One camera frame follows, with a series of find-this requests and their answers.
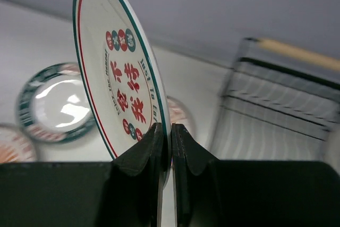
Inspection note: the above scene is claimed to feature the teal rimmed white plate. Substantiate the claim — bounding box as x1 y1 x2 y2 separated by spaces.
15 62 96 144

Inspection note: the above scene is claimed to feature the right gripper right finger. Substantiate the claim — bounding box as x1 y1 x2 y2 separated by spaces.
171 124 339 226

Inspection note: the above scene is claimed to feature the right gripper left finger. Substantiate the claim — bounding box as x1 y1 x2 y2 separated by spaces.
1 123 164 226

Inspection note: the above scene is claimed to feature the orange sunburst plate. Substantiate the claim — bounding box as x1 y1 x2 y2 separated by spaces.
167 96 196 138
1 123 38 164

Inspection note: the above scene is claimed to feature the orange sunburst plate right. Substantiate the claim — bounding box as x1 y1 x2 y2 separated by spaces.
167 96 196 138

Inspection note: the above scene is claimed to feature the black wire dish rack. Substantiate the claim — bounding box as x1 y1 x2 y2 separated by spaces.
207 37 339 161

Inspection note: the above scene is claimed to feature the orange sunburst plate left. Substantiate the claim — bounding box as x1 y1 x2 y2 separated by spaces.
1 123 38 164

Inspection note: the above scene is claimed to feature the red character plate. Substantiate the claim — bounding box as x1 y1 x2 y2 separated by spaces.
72 0 172 227

